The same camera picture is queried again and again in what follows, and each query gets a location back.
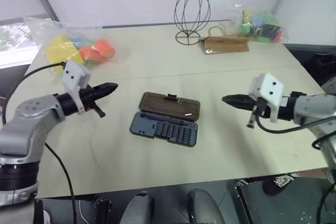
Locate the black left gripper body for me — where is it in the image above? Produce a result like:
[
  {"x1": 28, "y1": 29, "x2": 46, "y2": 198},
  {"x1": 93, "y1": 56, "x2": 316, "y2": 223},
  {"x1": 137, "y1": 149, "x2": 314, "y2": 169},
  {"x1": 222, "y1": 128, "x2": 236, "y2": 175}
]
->
[{"x1": 78, "y1": 88, "x2": 107, "y2": 119}]

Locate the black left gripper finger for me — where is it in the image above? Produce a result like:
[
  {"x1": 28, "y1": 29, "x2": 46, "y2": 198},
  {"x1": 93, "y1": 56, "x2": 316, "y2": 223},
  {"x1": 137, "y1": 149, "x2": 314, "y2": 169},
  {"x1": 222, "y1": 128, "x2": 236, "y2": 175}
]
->
[
  {"x1": 91, "y1": 88, "x2": 118, "y2": 102},
  {"x1": 90, "y1": 82, "x2": 119, "y2": 94}
]

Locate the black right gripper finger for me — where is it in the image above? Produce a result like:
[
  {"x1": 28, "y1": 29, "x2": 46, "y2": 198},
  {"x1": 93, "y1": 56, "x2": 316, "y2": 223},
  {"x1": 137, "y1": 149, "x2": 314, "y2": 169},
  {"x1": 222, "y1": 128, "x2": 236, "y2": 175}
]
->
[
  {"x1": 223, "y1": 100, "x2": 255, "y2": 111},
  {"x1": 222, "y1": 93, "x2": 255, "y2": 103}
]

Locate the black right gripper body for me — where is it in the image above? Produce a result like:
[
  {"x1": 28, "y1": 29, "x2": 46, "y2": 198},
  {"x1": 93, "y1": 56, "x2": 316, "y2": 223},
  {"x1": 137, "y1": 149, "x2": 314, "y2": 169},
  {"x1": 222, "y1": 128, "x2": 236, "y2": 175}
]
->
[{"x1": 246, "y1": 97, "x2": 272, "y2": 130}]

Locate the screwdriver bit case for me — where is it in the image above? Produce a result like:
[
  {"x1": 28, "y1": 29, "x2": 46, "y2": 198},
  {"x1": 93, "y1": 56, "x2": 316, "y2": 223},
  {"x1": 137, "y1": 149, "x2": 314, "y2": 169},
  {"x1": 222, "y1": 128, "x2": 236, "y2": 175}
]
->
[{"x1": 129, "y1": 91, "x2": 202, "y2": 148}]

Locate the orange foam cylinder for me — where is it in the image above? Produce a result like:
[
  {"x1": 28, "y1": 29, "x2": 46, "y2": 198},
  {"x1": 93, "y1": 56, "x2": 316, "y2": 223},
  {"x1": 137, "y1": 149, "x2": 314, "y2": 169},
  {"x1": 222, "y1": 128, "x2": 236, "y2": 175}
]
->
[
  {"x1": 93, "y1": 39, "x2": 117, "y2": 60},
  {"x1": 79, "y1": 46, "x2": 102, "y2": 64}
]

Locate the clear bag with orange cylinders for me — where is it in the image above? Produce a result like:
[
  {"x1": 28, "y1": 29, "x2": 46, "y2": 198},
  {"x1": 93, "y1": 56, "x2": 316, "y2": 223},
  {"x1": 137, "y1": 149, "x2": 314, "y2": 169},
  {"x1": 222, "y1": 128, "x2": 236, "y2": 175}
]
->
[{"x1": 24, "y1": 16, "x2": 123, "y2": 78}]

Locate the brown paper bag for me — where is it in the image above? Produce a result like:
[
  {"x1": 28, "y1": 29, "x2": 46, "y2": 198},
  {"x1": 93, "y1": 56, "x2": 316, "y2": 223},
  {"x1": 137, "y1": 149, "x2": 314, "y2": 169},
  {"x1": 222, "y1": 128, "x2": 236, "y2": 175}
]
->
[{"x1": 200, "y1": 25, "x2": 250, "y2": 55}]

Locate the yellow foam block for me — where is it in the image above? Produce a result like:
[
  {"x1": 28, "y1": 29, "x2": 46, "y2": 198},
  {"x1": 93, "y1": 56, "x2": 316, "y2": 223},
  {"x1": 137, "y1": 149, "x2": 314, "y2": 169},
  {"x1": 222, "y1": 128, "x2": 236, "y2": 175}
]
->
[{"x1": 45, "y1": 34, "x2": 85, "y2": 74}]

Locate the black foam block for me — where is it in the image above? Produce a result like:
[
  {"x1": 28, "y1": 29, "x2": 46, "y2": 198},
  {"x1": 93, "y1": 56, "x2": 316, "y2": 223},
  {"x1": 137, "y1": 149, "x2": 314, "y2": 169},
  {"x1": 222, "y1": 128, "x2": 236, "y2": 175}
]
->
[{"x1": 261, "y1": 24, "x2": 281, "y2": 39}]

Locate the black and white shoe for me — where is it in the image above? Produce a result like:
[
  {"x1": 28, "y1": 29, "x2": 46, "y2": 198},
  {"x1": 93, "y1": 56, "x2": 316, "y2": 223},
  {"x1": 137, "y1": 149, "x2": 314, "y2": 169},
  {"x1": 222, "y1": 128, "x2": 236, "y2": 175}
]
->
[{"x1": 263, "y1": 173, "x2": 298, "y2": 196}]

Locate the clear bag with green blocks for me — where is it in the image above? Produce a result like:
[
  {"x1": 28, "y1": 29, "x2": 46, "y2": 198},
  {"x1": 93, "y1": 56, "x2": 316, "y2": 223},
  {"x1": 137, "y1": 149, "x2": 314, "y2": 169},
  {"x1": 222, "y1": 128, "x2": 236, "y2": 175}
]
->
[{"x1": 230, "y1": 4, "x2": 290, "y2": 44}]

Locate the large green foam block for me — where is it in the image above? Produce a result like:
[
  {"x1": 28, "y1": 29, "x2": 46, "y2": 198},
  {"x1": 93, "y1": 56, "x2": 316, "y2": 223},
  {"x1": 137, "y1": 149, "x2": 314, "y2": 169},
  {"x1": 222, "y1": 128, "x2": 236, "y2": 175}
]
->
[{"x1": 258, "y1": 10, "x2": 281, "y2": 26}]

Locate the black equipment case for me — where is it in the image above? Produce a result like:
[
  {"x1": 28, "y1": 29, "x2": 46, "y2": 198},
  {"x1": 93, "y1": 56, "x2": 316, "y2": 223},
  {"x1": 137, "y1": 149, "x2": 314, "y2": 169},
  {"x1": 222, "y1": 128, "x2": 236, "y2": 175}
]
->
[{"x1": 233, "y1": 173, "x2": 336, "y2": 224}]

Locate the grey rounded shape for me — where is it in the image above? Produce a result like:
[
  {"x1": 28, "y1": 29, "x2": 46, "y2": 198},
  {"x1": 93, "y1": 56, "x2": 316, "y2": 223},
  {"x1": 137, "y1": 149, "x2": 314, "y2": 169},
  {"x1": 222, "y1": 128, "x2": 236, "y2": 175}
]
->
[
  {"x1": 187, "y1": 188, "x2": 226, "y2": 224},
  {"x1": 122, "y1": 190, "x2": 156, "y2": 224}
]

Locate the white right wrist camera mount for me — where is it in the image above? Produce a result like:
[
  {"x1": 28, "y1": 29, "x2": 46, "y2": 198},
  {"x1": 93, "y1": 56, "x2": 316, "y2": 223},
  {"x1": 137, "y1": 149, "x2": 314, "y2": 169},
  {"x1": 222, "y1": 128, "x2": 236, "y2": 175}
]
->
[{"x1": 247, "y1": 72, "x2": 286, "y2": 124}]

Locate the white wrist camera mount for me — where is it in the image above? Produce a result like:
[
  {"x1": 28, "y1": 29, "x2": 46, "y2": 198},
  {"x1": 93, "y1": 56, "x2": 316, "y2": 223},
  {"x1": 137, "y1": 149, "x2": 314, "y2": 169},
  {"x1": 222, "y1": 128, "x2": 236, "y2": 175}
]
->
[
  {"x1": 61, "y1": 60, "x2": 92, "y2": 116},
  {"x1": 247, "y1": 72, "x2": 286, "y2": 124}
]

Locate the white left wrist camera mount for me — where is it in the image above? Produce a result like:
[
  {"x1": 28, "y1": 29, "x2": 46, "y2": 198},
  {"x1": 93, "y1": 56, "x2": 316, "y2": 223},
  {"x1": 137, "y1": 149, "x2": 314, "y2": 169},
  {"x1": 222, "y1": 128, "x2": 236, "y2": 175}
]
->
[{"x1": 61, "y1": 60, "x2": 92, "y2": 116}]

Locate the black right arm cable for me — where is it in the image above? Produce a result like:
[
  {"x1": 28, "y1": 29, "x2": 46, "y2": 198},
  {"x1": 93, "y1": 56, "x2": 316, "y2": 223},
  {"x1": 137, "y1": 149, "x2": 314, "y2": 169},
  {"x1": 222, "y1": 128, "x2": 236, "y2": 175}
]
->
[{"x1": 255, "y1": 115, "x2": 336, "y2": 224}]

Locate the black wire head stand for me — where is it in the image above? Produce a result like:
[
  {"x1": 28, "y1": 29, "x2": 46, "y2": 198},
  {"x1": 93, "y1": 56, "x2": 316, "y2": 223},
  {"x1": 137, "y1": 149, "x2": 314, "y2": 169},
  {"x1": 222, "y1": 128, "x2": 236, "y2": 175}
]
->
[{"x1": 173, "y1": 0, "x2": 212, "y2": 46}]

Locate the black metal bracket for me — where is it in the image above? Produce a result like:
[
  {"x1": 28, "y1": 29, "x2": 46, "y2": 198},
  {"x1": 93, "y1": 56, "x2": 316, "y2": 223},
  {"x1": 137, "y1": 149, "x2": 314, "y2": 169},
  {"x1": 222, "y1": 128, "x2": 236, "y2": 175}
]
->
[{"x1": 93, "y1": 198, "x2": 114, "y2": 224}]

